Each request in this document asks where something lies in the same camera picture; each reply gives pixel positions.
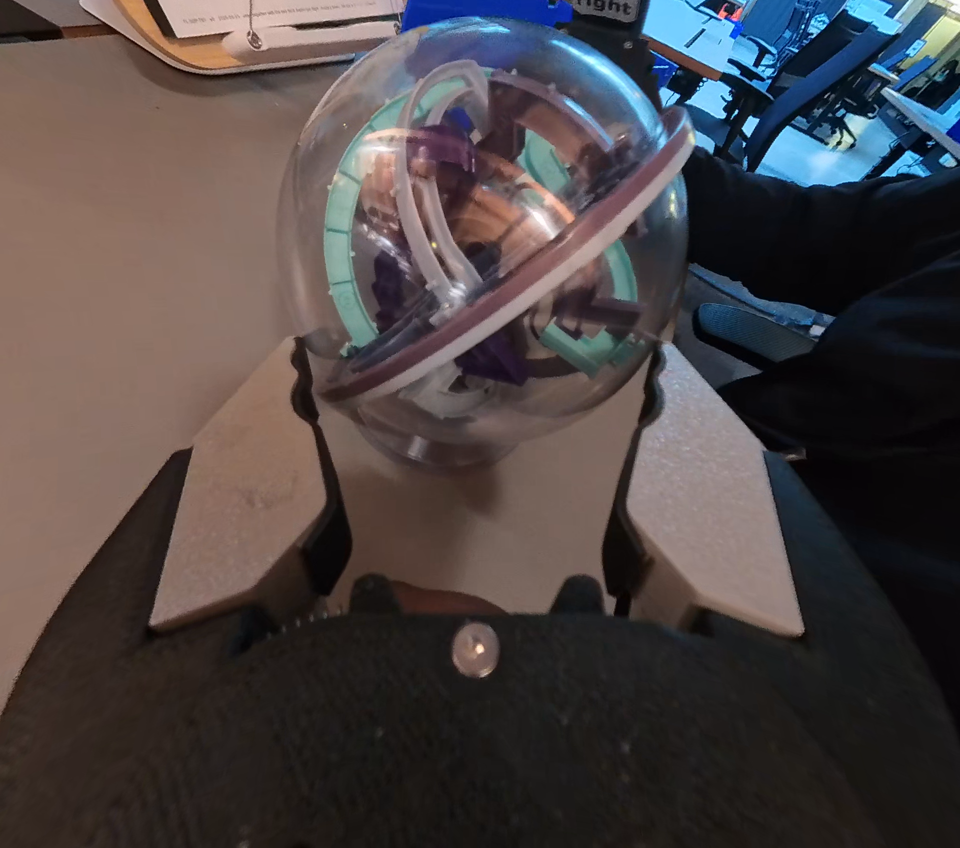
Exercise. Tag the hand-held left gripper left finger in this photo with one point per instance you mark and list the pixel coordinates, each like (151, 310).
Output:
(240, 510)

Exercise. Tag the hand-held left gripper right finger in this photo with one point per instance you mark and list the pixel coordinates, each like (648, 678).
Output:
(705, 510)

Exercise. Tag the clear ball stand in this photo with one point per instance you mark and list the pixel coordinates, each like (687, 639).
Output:
(442, 450)

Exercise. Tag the clear plastic maze ball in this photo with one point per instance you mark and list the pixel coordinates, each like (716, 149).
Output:
(480, 225)

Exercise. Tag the person's right forearm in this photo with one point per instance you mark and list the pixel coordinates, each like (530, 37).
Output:
(810, 225)

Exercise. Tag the person's dark clothing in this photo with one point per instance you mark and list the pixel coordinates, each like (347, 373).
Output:
(885, 428)

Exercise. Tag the dark blue office chair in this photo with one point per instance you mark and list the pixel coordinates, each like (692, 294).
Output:
(810, 90)

